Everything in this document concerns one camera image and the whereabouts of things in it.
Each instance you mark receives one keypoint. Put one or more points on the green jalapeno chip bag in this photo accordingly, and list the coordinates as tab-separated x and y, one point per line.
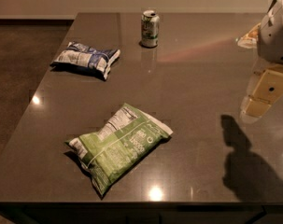
127	137

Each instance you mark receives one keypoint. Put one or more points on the blue white chip bag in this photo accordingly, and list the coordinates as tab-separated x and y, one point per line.
88	58

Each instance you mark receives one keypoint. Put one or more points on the green white soda can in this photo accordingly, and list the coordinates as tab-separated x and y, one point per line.
150	22

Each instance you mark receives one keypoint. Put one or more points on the orange snack bag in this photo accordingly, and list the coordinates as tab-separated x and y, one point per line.
250	39

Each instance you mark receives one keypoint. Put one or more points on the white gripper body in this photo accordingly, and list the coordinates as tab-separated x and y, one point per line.
274	37

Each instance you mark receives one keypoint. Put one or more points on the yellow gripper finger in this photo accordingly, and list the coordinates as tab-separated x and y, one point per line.
255	107
270	85

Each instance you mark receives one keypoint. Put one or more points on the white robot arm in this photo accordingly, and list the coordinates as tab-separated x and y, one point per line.
258	68

